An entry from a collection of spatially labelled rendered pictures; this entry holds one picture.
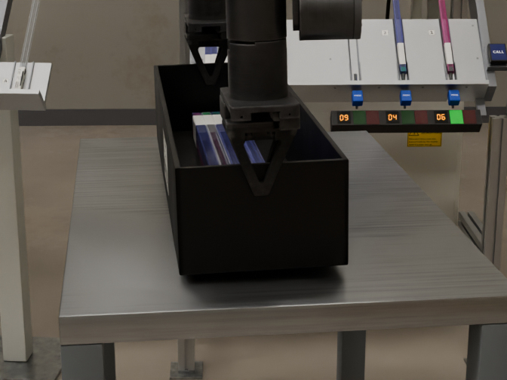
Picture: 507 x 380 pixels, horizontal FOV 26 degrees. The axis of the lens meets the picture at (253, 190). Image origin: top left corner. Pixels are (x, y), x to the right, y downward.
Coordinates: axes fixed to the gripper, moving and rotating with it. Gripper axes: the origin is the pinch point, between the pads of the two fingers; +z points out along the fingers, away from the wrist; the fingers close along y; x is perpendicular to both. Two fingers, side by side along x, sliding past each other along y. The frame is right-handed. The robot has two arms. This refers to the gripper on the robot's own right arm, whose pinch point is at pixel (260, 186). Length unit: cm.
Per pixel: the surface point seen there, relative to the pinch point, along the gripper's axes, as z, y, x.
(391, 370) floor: 90, 140, -49
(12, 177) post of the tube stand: 38, 154, 40
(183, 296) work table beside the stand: 9.8, -3.1, 8.2
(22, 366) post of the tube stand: 87, 152, 41
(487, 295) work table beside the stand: 10.6, -6.6, -21.3
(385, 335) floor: 90, 161, -53
